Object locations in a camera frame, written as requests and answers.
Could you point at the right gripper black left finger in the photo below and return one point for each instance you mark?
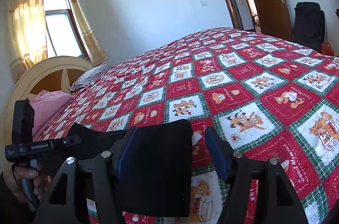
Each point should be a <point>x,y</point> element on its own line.
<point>89,172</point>

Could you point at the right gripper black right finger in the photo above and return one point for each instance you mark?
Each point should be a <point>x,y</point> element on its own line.
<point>277,200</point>

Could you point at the black pants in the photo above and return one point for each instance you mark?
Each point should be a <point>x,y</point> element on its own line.
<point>155,177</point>

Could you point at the pink folded blanket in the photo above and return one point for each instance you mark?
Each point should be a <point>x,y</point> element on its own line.
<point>47,106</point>

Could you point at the cream wooden headboard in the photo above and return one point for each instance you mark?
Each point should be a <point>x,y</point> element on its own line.
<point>52,74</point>

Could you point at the red patchwork bedspread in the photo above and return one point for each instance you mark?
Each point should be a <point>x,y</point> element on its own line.
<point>266,96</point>

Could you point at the grey striped pillow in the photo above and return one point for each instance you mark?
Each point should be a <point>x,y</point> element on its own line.
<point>89,77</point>

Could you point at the left yellow curtain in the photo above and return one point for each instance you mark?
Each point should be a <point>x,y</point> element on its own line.
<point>26,41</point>

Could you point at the yellow patterned curtain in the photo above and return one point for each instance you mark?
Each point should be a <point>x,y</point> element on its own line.
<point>96,53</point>

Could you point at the window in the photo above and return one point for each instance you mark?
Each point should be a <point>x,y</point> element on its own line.
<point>63,37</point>

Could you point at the black suitcase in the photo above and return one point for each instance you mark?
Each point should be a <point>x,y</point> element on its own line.
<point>309,25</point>

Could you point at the white wall switch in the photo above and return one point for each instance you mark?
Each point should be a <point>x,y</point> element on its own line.
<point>203,3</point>

